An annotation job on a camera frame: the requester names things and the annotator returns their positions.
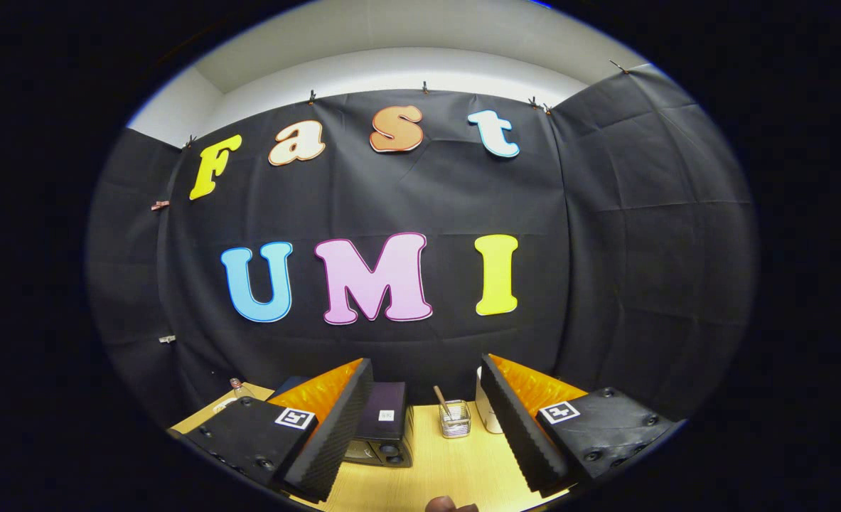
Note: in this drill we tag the wooden stick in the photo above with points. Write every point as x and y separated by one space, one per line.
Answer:
440 395

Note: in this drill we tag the white bread toaster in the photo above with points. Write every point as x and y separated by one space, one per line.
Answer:
490 416

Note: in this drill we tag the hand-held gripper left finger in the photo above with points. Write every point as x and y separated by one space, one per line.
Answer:
335 434

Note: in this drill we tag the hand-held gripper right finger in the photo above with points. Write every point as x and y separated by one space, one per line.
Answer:
516 427

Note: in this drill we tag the clear plastic water bottle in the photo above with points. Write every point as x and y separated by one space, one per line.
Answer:
239 390

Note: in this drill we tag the small clear cup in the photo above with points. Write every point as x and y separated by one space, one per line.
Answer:
457 425

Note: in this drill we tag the black toaster oven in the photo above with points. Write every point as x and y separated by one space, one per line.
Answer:
388 409

